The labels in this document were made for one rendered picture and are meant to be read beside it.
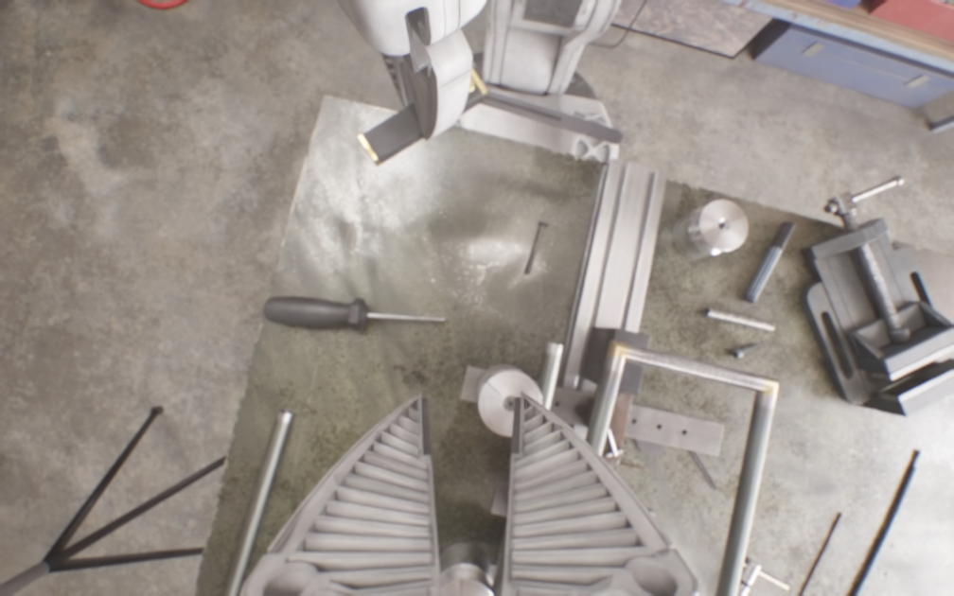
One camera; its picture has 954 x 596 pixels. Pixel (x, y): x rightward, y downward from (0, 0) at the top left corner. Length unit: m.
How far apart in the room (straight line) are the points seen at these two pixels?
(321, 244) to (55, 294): 1.55
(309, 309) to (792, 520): 0.55
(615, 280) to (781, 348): 0.21
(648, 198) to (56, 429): 1.89
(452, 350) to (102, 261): 1.55
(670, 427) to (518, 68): 0.97
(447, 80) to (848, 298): 0.48
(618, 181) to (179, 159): 1.54
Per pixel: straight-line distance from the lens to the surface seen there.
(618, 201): 0.41
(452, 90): 0.22
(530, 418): 0.17
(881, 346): 0.57
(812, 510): 0.57
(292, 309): 0.38
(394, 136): 0.30
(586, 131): 0.33
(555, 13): 0.80
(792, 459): 0.54
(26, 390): 1.98
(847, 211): 0.55
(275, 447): 0.42
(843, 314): 0.55
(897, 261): 0.61
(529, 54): 1.13
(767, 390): 0.27
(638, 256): 0.40
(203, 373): 1.55
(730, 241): 0.42
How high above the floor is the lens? 1.25
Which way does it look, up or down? 86 degrees down
